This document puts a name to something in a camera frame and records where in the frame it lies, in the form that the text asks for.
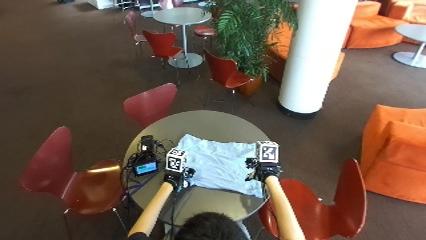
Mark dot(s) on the person's right hand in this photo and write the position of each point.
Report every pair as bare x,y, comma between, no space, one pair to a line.
267,170

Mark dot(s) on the person's left hand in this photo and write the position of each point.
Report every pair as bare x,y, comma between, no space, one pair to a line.
179,180

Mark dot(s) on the white t-shirt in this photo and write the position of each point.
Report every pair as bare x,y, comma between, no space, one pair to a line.
220,163

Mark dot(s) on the white marker cube left glove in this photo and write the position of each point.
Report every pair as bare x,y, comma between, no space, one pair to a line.
176,161

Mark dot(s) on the white marker cube glove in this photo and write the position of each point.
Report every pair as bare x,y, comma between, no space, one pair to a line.
268,152
176,161

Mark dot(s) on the white marker cube right glove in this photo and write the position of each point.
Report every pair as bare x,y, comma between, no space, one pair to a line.
268,152

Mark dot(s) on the black device with blue screen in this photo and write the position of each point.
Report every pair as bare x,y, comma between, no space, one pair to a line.
145,167

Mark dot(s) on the red chair with orange seat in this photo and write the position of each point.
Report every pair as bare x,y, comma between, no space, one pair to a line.
328,206

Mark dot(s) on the red plywood chair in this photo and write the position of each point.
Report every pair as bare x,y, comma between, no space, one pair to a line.
151,103

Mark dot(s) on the orange planter pot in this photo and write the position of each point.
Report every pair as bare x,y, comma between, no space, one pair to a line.
251,86

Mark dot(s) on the large dark red chair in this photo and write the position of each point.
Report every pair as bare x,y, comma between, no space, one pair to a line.
67,176

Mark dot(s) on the red chair metal legs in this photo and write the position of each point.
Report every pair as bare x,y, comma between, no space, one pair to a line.
224,71
161,43

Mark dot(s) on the orange armchair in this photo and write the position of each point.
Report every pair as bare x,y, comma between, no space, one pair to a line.
394,153

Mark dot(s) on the orange bench sofa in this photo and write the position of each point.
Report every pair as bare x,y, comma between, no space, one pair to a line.
281,50

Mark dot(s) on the white round pillar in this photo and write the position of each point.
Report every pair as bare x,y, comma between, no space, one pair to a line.
317,56

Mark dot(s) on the green potted palm plant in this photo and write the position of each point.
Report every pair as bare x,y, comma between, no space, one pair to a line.
251,30

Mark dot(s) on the red round stool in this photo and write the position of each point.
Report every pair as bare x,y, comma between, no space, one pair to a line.
205,31

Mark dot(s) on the pale red chair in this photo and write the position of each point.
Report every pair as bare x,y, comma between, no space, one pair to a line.
133,25

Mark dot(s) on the small grey round table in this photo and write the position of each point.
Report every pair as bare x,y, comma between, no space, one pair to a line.
149,12

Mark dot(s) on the orange lounge sofa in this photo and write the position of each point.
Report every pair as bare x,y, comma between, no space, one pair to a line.
377,25

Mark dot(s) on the white cabinet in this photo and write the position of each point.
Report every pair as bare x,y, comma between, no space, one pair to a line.
102,3

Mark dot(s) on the black camera device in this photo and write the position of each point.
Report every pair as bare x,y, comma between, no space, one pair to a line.
148,143

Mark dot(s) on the grey round pedestal table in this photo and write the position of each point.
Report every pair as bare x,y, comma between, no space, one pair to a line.
183,16

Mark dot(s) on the white round pedestal table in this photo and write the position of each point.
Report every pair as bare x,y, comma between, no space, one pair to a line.
414,36

